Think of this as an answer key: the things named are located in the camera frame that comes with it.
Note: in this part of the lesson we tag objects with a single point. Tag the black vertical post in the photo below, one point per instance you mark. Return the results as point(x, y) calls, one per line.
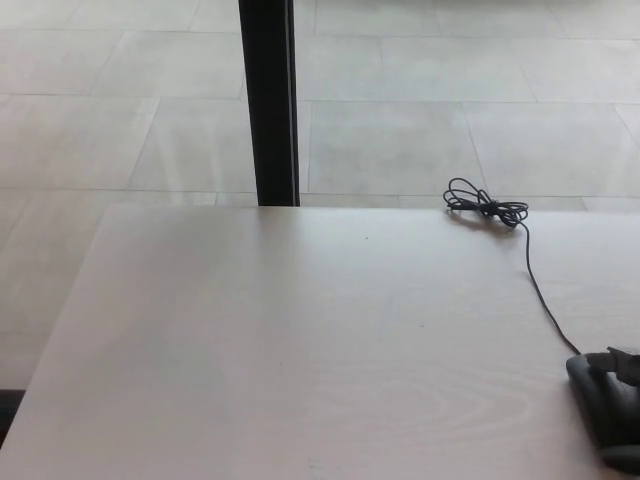
point(272, 100)

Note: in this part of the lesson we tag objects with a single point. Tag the black computer mouse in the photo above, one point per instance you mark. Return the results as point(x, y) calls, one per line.
point(595, 400)

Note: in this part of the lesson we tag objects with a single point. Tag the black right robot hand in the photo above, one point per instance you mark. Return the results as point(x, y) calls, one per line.
point(627, 365)

